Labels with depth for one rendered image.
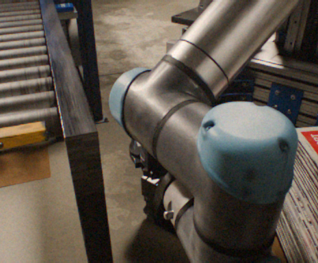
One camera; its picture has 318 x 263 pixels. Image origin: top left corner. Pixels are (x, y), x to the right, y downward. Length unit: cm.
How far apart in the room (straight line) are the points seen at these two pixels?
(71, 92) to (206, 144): 41
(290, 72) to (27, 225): 115
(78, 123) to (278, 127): 34
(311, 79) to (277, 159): 71
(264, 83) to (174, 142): 71
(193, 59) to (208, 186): 14
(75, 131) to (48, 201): 110
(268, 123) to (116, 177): 142
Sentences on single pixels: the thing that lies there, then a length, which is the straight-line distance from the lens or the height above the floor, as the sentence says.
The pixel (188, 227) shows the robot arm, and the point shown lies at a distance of 35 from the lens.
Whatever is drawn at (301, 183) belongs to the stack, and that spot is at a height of 78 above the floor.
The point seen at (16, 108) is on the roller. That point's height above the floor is 79.
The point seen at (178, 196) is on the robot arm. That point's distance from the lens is 38.
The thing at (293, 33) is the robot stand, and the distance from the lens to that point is 104.
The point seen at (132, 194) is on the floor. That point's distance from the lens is 155.
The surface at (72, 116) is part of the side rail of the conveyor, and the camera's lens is 55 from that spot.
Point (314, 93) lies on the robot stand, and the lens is 96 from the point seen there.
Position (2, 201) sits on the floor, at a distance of 167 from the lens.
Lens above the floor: 107
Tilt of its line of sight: 33 degrees down
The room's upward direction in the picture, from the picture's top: straight up
